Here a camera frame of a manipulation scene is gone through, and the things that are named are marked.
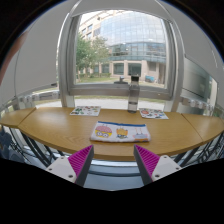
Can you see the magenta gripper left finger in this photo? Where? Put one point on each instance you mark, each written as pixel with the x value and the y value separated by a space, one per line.
pixel 75 167

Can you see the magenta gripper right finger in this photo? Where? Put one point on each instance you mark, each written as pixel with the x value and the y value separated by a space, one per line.
pixel 153 167

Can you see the folded cartoon print towel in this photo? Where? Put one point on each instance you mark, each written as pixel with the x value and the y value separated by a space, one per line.
pixel 120 132

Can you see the right colourful sticker sheet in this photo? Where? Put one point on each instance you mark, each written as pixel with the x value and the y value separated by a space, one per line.
pixel 152 113

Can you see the colourful sticker sheet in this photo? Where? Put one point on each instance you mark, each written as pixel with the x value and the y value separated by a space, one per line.
pixel 152 113
pixel 86 111

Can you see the left colourful sticker sheet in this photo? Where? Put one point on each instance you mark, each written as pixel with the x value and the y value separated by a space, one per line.
pixel 86 111

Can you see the clear water bottle black cap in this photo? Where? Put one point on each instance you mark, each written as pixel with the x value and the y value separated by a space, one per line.
pixel 134 90

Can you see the white window frame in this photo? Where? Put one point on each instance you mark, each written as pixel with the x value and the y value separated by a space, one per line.
pixel 67 49

